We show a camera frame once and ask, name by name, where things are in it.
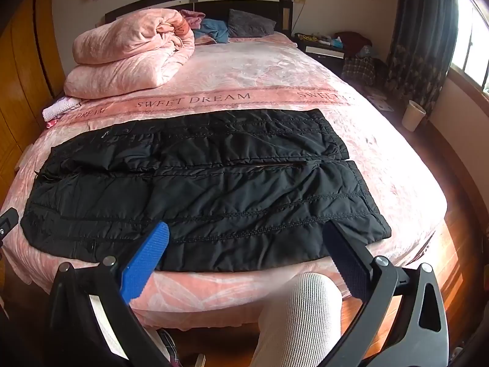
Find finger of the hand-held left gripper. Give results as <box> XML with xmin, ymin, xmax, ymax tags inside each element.
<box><xmin>0</xmin><ymin>208</ymin><xmax>19</xmax><ymax>238</ymax></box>

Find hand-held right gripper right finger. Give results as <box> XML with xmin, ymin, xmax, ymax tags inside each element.
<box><xmin>323</xmin><ymin>220</ymin><xmax>450</xmax><ymax>367</ymax></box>

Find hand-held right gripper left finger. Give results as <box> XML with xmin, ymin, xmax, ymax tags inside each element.
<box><xmin>48</xmin><ymin>221</ymin><xmax>172</xmax><ymax>367</ymax></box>

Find black quilted pants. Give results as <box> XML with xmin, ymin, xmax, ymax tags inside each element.
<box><xmin>21</xmin><ymin>108</ymin><xmax>392</xmax><ymax>273</ymax></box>

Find person's leg in white trousers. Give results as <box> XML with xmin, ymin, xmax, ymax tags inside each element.
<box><xmin>252</xmin><ymin>272</ymin><xmax>341</xmax><ymax>367</ymax></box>

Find dark plaid cloth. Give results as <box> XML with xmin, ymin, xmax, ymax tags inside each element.
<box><xmin>147</xmin><ymin>327</ymin><xmax>181</xmax><ymax>367</ymax></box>

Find white and pink cloth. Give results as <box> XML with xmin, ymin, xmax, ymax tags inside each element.
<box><xmin>42</xmin><ymin>97</ymin><xmax>83</xmax><ymax>124</ymax></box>

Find wooden wardrobe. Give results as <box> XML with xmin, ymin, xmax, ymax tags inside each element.
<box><xmin>0</xmin><ymin>0</ymin><xmax>66</xmax><ymax>188</ymax></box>

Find white waste bin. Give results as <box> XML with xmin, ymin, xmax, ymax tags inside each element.
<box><xmin>401</xmin><ymin>100</ymin><xmax>428</xmax><ymax>132</ymax></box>

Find plaid bag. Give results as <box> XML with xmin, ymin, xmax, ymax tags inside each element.
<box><xmin>341</xmin><ymin>55</ymin><xmax>377</xmax><ymax>85</ymax></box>

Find folded pink quilt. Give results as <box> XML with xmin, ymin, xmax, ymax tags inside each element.
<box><xmin>63</xmin><ymin>8</ymin><xmax>196</xmax><ymax>100</ymax></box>

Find pink printed bed blanket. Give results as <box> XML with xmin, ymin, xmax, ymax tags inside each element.
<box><xmin>0</xmin><ymin>32</ymin><xmax>448</xmax><ymax>333</ymax></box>

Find dark nightstand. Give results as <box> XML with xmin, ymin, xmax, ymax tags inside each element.
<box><xmin>292</xmin><ymin>32</ymin><xmax>346</xmax><ymax>61</ymax></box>

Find dark red cloth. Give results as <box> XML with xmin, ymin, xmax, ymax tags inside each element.
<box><xmin>336</xmin><ymin>31</ymin><xmax>373</xmax><ymax>53</ymax></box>

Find blue clothing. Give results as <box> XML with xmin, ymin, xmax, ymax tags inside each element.
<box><xmin>193</xmin><ymin>18</ymin><xmax>230</xmax><ymax>44</ymax></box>

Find dark floral curtain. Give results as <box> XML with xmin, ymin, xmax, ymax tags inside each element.
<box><xmin>384</xmin><ymin>0</ymin><xmax>461</xmax><ymax>97</ymax></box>

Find pink clothing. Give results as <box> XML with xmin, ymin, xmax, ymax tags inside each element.
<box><xmin>179</xmin><ymin>9</ymin><xmax>207</xmax><ymax>29</ymax></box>

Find window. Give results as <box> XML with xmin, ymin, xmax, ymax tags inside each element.
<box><xmin>447</xmin><ymin>0</ymin><xmax>489</xmax><ymax>94</ymax></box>

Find grey pillow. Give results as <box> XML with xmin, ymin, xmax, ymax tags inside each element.
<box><xmin>227</xmin><ymin>9</ymin><xmax>278</xmax><ymax>39</ymax></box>

